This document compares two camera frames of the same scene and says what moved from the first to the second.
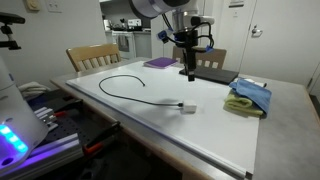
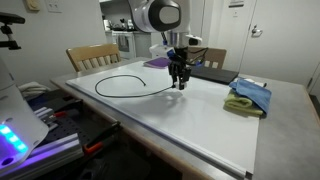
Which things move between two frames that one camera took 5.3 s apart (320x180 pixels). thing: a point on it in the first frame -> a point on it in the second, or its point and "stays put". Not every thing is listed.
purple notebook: x=159 y=62 stays put
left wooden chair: x=94 y=56 stays put
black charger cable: x=180 y=104 -> x=139 y=95
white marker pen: x=257 y=83 stays put
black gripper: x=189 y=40 -> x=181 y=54
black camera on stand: x=7 y=19 stays put
